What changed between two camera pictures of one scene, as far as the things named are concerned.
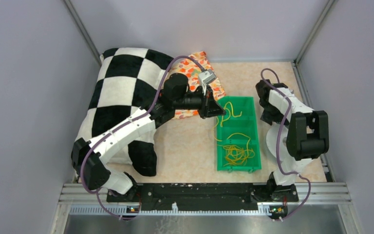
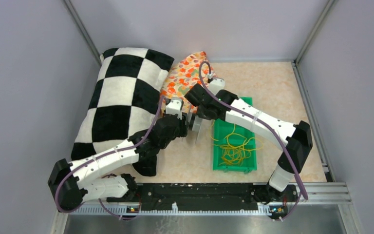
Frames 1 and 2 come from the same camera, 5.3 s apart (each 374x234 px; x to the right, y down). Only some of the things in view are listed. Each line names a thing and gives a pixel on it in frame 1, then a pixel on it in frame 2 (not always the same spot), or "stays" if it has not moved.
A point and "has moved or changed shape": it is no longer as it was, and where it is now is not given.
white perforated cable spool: [271, 137] has moved or changed shape
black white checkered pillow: [125, 80] stays
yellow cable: [236, 150] has moved or changed shape
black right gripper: [268, 118] → [199, 112]
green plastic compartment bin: [237, 142] stays
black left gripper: [210, 107] → [183, 126]
